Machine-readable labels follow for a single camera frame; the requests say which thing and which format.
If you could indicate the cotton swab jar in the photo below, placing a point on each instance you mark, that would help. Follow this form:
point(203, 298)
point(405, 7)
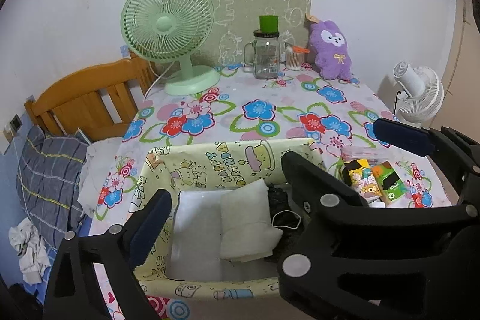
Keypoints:
point(295, 56)

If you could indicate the yellow cartoon tissue pack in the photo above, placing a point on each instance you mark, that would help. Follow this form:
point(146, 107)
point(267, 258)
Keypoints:
point(362, 180)

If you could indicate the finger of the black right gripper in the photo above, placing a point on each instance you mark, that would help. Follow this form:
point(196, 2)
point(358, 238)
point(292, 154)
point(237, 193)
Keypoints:
point(454, 153)

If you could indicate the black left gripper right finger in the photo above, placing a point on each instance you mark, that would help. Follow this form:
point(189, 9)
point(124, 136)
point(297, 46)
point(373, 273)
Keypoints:
point(357, 262)

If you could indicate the glass mason jar mug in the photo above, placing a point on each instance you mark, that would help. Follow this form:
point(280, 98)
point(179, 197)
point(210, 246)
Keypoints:
point(262, 55)

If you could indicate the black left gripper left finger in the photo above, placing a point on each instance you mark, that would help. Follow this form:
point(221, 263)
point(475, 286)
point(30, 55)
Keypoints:
point(73, 291)

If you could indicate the white folded cloth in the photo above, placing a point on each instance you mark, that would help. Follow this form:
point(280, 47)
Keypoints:
point(247, 233)

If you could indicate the yellow cartoon storage box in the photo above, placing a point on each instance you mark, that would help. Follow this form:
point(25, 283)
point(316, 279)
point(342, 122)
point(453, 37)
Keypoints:
point(212, 168)

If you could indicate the green desk fan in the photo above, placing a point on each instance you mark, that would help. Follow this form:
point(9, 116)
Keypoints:
point(171, 31)

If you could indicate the crumpled white cloth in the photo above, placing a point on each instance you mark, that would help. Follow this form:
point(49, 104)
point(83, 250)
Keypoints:
point(31, 251)

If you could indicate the white bed sheet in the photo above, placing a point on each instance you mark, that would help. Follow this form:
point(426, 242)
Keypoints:
point(99, 158)

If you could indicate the grey plaid pillow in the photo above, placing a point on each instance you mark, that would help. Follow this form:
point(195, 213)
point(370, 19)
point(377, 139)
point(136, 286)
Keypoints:
point(48, 183)

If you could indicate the green cartoon wall board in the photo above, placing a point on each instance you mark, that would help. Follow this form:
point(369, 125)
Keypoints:
point(236, 21)

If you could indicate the purple plush bunny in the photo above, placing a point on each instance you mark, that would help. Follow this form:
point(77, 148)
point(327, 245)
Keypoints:
point(330, 48)

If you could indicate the wooden bed headboard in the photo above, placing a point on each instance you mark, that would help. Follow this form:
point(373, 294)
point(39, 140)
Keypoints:
point(96, 100)

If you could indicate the green cup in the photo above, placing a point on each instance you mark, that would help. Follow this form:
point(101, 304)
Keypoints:
point(268, 24)

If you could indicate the clear plastic pouch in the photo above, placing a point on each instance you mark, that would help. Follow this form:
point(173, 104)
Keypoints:
point(350, 153)

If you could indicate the floral tablecloth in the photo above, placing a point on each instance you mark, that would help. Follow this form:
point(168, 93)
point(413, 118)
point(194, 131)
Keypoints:
point(298, 104)

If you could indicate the green tissue pack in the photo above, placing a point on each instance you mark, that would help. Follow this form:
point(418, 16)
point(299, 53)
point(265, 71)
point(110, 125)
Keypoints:
point(389, 182)

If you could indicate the wall socket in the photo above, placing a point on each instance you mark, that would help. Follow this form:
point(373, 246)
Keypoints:
point(15, 123)

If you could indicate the white standing fan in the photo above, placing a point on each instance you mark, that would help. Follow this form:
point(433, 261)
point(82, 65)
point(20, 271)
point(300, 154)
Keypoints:
point(421, 94)

